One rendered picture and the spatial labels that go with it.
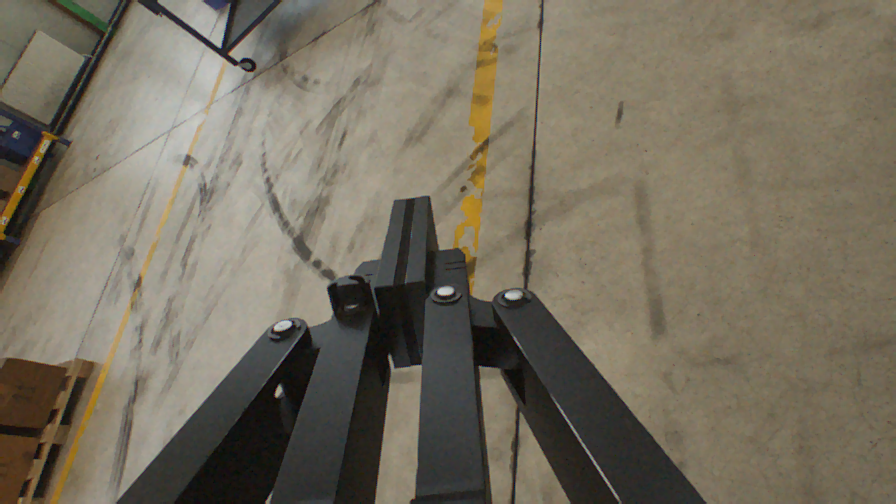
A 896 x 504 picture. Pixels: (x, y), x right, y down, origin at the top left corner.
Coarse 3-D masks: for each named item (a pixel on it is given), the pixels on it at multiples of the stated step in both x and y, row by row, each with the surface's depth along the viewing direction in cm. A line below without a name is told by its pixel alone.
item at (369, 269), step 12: (360, 264) 17; (372, 264) 17; (372, 276) 16; (372, 288) 16; (324, 324) 14; (312, 336) 14; (324, 336) 14; (384, 336) 14; (312, 348) 13; (384, 348) 14; (300, 360) 13; (312, 360) 13; (384, 360) 14; (288, 372) 13; (300, 372) 13; (312, 372) 13; (288, 384) 13; (300, 384) 13; (288, 396) 14; (300, 396) 13
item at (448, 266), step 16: (432, 256) 17; (448, 256) 17; (464, 256) 16; (432, 272) 16; (448, 272) 16; (464, 272) 16; (432, 288) 15; (480, 304) 14; (480, 320) 13; (480, 336) 13; (496, 336) 13; (480, 352) 13; (496, 352) 13; (512, 352) 13; (512, 368) 13
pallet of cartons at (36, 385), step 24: (0, 360) 258; (24, 360) 260; (72, 360) 275; (0, 384) 250; (24, 384) 257; (48, 384) 266; (72, 384) 270; (0, 408) 248; (24, 408) 255; (48, 408) 263; (0, 432) 291; (24, 432) 276; (48, 432) 256; (0, 456) 243; (24, 456) 250; (0, 480) 241; (24, 480) 248
